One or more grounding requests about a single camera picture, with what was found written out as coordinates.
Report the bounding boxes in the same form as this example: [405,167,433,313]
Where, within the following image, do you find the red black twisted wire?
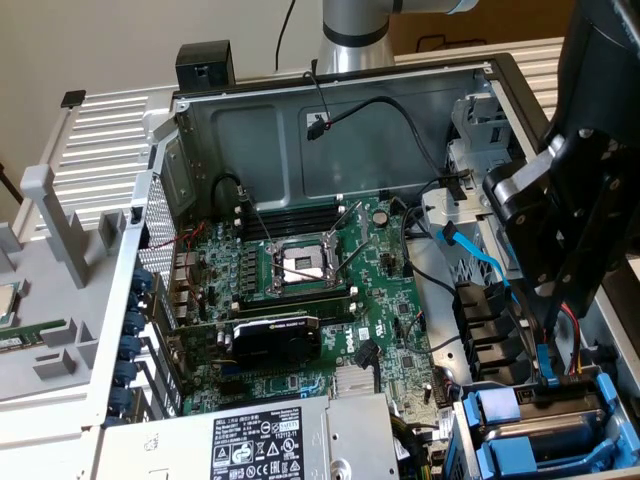
[149,222,209,304]

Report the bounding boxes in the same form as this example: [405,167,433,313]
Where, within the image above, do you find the black optical drive wire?
[302,69,474,201]

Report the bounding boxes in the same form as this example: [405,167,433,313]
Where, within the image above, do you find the grey plastic parts rack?
[0,164,132,404]

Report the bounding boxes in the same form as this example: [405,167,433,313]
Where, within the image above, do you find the grey power supply unit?
[97,392,401,480]

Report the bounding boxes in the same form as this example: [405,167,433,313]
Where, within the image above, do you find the grey optical drive cage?
[419,82,546,271]

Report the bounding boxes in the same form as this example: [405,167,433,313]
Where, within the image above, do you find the black graphics card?
[167,312,324,369]

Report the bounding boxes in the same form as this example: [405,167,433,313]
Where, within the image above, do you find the metal socket cover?
[323,199,374,254]

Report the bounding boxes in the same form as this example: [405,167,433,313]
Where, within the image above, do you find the green Dell motherboard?
[169,194,454,451]

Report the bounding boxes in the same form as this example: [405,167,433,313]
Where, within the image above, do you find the green RAM stick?
[0,319,69,354]
[234,290,359,321]

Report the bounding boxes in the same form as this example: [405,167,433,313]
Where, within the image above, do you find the black box with bolts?
[174,40,236,91]

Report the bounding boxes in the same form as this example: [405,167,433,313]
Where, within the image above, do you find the blue plastic latch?
[537,342,560,390]

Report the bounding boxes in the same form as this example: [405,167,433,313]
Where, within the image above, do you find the open grey PC case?
[82,52,640,480]

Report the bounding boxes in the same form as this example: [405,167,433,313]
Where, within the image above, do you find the hard drive in blue caddy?
[447,367,640,480]

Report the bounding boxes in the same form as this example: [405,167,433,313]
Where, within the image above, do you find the black wire with flat plug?
[355,337,381,371]

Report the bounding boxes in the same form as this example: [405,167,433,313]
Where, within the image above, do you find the silver CPU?
[0,282,31,329]

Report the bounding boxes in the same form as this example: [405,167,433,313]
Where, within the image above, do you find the CPU socket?
[264,234,351,296]

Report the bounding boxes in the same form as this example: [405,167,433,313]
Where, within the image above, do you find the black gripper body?
[542,0,640,202]

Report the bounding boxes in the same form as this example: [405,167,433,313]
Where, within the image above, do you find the red yellow black power wire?
[540,294,600,387]

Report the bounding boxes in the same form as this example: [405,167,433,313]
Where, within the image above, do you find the metal locking lever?
[238,184,275,251]
[277,263,331,284]

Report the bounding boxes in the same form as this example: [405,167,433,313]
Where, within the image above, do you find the white wire label tags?
[433,405,459,444]

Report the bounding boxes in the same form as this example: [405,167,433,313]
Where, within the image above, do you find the thin black red-tipped wire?
[403,310,427,351]

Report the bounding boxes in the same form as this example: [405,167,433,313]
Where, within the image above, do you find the silver chipset heatsink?
[333,367,376,399]

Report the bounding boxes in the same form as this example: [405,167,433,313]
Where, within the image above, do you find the yellow black sleeved wire bundle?
[389,414,436,480]

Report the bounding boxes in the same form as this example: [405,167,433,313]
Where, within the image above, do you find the thin black wall cable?
[274,0,297,71]

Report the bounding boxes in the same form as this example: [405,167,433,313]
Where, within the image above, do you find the brown cardboard box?
[389,0,581,52]

